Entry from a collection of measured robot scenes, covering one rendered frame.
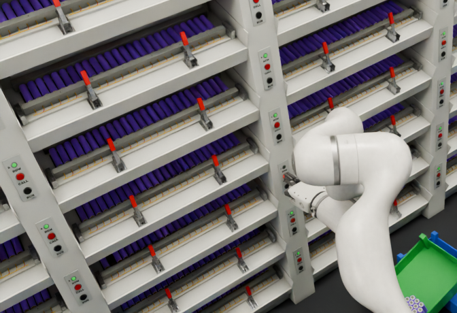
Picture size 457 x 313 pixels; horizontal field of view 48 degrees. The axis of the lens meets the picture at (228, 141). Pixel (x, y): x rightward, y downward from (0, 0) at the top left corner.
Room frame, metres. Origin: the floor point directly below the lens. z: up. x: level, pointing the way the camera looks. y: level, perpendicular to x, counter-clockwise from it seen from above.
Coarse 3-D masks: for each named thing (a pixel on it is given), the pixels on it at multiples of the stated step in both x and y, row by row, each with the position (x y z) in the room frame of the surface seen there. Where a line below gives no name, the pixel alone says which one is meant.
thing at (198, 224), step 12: (252, 192) 1.33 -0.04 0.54; (228, 204) 1.30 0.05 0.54; (240, 204) 1.30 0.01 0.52; (204, 216) 1.27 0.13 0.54; (216, 216) 1.27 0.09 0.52; (192, 228) 1.23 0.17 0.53; (168, 240) 1.20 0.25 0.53; (144, 252) 1.17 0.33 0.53; (120, 264) 1.14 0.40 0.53; (132, 264) 1.15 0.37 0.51; (108, 276) 1.12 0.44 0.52
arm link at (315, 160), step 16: (336, 112) 0.94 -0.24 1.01; (352, 112) 0.94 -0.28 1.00; (320, 128) 0.88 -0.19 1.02; (336, 128) 0.89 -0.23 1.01; (352, 128) 0.90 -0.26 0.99; (304, 144) 0.83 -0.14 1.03; (320, 144) 0.81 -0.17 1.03; (336, 144) 0.80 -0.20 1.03; (304, 160) 0.80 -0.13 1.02; (320, 160) 0.78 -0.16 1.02; (336, 160) 0.78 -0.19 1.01; (304, 176) 0.79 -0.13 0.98; (320, 176) 0.77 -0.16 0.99; (336, 176) 0.77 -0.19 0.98
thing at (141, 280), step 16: (240, 208) 1.30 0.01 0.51; (256, 208) 1.29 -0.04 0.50; (272, 208) 1.29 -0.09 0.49; (208, 224) 1.26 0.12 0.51; (224, 224) 1.25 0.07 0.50; (240, 224) 1.25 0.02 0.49; (256, 224) 1.25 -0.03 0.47; (192, 240) 1.21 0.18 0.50; (208, 240) 1.20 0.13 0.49; (224, 240) 1.20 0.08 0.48; (176, 256) 1.17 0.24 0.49; (192, 256) 1.16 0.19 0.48; (96, 272) 1.12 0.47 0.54; (128, 272) 1.13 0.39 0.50; (144, 272) 1.13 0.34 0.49; (160, 272) 1.12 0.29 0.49; (176, 272) 1.14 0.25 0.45; (112, 288) 1.09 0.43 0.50; (128, 288) 1.09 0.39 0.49; (144, 288) 1.10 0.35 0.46; (112, 304) 1.05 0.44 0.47
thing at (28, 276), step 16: (16, 240) 1.11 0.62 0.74; (0, 256) 1.07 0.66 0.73; (16, 256) 1.06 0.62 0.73; (32, 256) 1.05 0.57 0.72; (0, 272) 1.03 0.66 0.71; (16, 272) 1.03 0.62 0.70; (32, 272) 1.03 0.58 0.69; (48, 272) 1.01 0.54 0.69; (0, 288) 0.99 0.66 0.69; (16, 288) 0.99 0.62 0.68; (32, 288) 0.99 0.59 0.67; (0, 304) 0.96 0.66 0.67
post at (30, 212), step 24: (0, 96) 1.04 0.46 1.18; (0, 144) 1.02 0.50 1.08; (24, 144) 1.04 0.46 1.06; (0, 168) 1.02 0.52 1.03; (48, 192) 1.04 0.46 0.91; (24, 216) 1.01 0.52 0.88; (48, 216) 1.03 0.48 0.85; (72, 240) 1.04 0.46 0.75; (48, 264) 1.01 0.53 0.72; (72, 264) 1.03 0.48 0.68; (96, 288) 1.04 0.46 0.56; (72, 312) 1.01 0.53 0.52; (96, 312) 1.03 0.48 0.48
